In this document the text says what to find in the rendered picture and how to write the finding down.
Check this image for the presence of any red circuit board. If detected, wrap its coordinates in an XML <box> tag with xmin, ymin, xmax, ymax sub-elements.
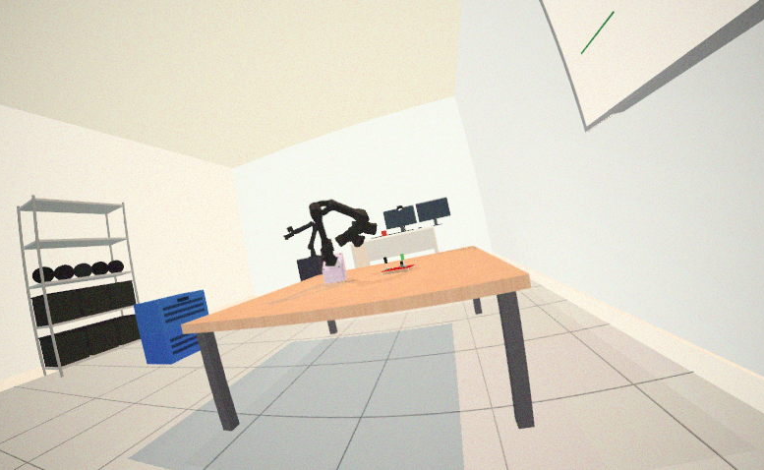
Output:
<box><xmin>382</xmin><ymin>254</ymin><xmax>415</xmax><ymax>273</ymax></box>

